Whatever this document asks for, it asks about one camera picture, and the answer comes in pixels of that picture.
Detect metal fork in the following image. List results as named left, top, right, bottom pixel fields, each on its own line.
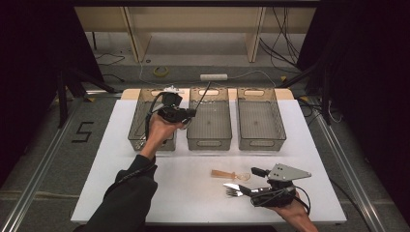
left=225, top=188, right=245, bottom=198

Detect hand-held gripper cable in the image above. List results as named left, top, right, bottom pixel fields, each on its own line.
left=105, top=93, right=168, bottom=194
left=294, top=185, right=312, bottom=216

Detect right hand-held gripper cable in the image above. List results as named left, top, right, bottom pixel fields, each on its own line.
left=294, top=185, right=312, bottom=216

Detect black hanging cables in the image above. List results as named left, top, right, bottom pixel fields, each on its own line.
left=259, top=7, right=301, bottom=71

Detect white power strip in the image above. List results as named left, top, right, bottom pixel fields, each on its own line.
left=199, top=73, right=229, bottom=82

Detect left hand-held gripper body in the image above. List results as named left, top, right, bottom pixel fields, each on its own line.
left=157, top=85, right=187, bottom=125

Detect white table cover sheet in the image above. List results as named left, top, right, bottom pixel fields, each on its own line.
left=71, top=99, right=347, bottom=224

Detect beige wooden desk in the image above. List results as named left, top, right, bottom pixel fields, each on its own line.
left=74, top=6, right=317, bottom=64

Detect metal spoon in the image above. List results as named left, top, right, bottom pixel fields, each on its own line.
left=182, top=81, right=212, bottom=130

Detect dark curtain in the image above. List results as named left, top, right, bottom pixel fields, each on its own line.
left=296, top=0, right=410, bottom=223
left=0, top=0, right=104, bottom=188

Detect amber plastic spoon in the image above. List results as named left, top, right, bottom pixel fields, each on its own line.
left=211, top=169, right=251, bottom=182

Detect left hand-held gripper cable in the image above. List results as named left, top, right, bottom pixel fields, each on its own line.
left=105, top=93, right=168, bottom=194

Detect person's right hand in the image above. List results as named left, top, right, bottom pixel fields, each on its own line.
left=267, top=191, right=309, bottom=223

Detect person's left hand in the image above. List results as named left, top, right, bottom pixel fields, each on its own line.
left=146, top=113, right=191, bottom=146

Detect aluminium floor rail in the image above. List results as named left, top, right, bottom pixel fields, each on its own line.
left=0, top=96, right=85, bottom=232
left=313, top=110, right=388, bottom=232

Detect black floor cable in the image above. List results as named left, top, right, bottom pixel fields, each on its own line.
left=96, top=52, right=126, bottom=67

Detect black metal stand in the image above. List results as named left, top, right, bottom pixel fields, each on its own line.
left=56, top=66, right=119, bottom=129
left=278, top=61, right=333, bottom=125

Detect transparent grey plastic bin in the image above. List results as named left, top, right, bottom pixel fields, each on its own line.
left=186, top=87, right=233, bottom=152
left=236, top=87, right=287, bottom=152
left=128, top=87, right=180, bottom=153

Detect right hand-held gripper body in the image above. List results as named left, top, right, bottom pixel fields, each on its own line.
left=249, top=162, right=312, bottom=208

